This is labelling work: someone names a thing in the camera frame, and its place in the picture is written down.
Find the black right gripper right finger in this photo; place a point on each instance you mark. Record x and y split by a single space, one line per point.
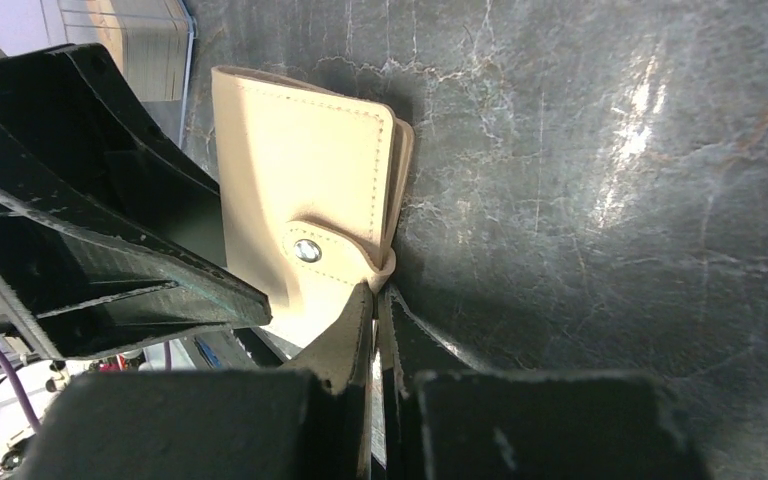
444 419

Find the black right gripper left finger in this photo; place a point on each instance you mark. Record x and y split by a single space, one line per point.
306 419

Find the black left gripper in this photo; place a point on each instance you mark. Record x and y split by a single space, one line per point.
111 238

